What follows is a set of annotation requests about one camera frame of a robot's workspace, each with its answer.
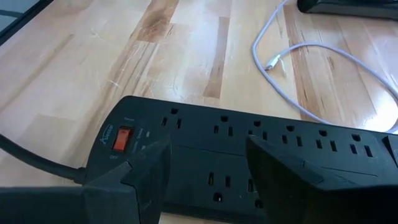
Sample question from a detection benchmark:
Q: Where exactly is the white braided USB cable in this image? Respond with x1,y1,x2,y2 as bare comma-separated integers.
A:
251,0,398,135

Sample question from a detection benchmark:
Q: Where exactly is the slim black power strip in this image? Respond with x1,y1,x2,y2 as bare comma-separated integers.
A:
296,0,398,21

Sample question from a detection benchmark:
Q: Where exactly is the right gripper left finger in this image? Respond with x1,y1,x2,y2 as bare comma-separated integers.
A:
0,134,172,224

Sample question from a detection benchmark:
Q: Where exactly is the black aluminium table frame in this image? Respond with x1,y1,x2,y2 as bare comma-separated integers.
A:
0,0,55,47

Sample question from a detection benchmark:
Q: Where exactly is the thick black power cord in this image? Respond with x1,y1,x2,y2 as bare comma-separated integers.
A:
0,133,87,185

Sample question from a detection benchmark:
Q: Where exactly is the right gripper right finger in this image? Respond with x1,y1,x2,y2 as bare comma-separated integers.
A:
245,134,398,224

